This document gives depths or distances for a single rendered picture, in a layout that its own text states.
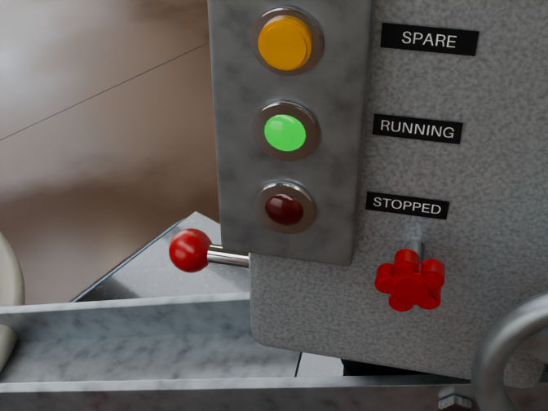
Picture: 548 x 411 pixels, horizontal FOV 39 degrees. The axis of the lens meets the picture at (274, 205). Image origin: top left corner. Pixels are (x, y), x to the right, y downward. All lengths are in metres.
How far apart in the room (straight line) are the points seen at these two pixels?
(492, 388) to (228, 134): 0.21
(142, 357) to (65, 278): 1.56
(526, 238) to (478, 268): 0.04
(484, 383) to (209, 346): 0.38
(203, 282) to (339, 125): 0.67
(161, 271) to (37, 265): 1.38
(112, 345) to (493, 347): 0.49
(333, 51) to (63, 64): 3.15
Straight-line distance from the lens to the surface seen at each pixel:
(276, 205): 0.43
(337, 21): 0.37
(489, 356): 0.44
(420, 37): 0.39
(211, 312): 0.77
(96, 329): 0.85
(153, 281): 1.05
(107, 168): 2.78
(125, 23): 3.84
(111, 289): 1.05
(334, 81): 0.39
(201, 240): 0.54
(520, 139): 0.42
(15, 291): 0.94
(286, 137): 0.40
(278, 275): 0.49
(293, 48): 0.37
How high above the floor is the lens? 1.55
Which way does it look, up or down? 38 degrees down
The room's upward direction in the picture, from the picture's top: straight up
